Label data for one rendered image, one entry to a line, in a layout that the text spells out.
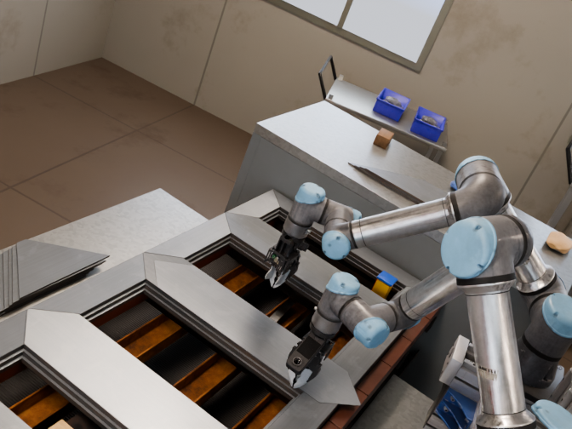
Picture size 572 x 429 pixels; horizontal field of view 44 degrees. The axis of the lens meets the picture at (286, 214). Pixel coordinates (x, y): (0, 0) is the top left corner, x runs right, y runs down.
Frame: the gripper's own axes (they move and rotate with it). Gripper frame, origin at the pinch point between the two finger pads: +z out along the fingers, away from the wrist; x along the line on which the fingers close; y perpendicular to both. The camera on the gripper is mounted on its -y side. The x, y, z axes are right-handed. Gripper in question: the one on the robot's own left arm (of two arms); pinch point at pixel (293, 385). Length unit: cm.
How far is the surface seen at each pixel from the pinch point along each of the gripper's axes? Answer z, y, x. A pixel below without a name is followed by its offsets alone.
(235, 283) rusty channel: 18, 46, 45
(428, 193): -22, 111, 10
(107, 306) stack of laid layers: 3, -15, 52
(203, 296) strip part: 0.7, 9.2, 37.8
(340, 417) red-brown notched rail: 3.7, 4.6, -14.2
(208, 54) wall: 44, 294, 233
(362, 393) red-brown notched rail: 3.6, 18.3, -14.7
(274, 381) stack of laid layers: 3.3, 0.4, 5.1
